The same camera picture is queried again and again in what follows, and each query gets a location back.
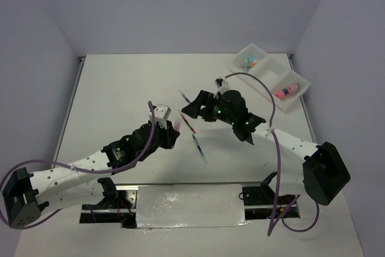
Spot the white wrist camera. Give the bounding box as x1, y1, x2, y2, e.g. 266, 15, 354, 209
149, 103, 171, 129
214, 78, 228, 89

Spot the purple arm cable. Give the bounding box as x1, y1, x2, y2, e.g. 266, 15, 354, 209
0, 101, 157, 229
221, 72, 320, 237

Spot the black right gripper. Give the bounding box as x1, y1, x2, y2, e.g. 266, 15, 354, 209
182, 88, 236, 125

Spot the white three-compartment tray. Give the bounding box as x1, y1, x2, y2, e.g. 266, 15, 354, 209
229, 43, 310, 113

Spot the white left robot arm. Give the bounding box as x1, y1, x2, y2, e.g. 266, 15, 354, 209
1, 121, 180, 229

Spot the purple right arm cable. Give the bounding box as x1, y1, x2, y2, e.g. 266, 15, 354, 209
221, 72, 320, 237

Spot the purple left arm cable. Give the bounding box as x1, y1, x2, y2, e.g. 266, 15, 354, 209
0, 101, 157, 229

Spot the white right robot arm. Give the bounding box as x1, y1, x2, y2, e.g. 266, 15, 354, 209
182, 90, 351, 206

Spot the red pen refill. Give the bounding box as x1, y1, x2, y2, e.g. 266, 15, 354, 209
179, 113, 196, 134

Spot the silver tape sheet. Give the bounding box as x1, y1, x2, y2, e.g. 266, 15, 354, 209
136, 184, 247, 229

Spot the purple highlighter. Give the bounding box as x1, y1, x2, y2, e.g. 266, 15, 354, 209
173, 121, 180, 131

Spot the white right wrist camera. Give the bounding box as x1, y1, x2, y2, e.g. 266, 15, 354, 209
214, 78, 228, 89

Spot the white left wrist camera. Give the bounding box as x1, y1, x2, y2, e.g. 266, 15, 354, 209
149, 103, 171, 129

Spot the green highlighter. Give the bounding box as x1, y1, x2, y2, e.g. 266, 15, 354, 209
240, 56, 255, 66

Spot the dark blue pen refill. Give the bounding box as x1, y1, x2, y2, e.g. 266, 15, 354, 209
178, 90, 191, 104

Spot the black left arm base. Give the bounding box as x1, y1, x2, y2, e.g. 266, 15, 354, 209
79, 178, 138, 229

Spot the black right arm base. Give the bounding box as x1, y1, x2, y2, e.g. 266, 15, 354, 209
238, 172, 300, 220

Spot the light blue pen refill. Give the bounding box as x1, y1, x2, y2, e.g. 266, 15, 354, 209
191, 134, 208, 164

